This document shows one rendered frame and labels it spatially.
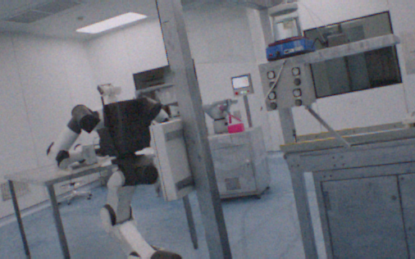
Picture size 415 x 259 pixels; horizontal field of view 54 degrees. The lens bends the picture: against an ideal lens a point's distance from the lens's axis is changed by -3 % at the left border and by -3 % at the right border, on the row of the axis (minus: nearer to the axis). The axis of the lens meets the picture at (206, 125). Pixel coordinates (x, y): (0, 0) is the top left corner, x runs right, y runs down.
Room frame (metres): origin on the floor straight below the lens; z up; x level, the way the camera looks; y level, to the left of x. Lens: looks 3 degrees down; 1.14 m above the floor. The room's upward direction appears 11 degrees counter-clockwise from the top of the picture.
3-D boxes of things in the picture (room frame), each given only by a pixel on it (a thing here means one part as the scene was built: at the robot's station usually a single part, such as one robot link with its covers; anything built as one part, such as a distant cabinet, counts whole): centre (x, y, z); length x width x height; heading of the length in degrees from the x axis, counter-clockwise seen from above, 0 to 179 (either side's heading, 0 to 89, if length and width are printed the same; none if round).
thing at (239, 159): (4.82, -0.25, 0.38); 0.63 x 0.57 x 0.76; 68
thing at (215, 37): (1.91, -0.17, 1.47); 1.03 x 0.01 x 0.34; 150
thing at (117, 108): (2.41, 0.47, 1.11); 0.34 x 0.30 x 0.36; 134
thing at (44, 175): (3.59, 1.11, 0.83); 1.50 x 1.10 x 0.04; 36
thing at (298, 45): (2.05, -0.48, 1.31); 0.21 x 0.20 x 0.09; 150
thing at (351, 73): (6.66, -2.51, 1.43); 1.38 x 0.01 x 1.16; 68
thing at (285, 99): (1.99, -0.42, 1.14); 0.22 x 0.11 x 0.20; 60
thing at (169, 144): (1.46, 0.12, 0.97); 0.17 x 0.06 x 0.26; 150
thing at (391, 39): (2.00, -0.66, 1.25); 0.62 x 0.38 x 0.04; 60
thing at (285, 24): (2.06, -0.48, 1.45); 0.15 x 0.15 x 0.19
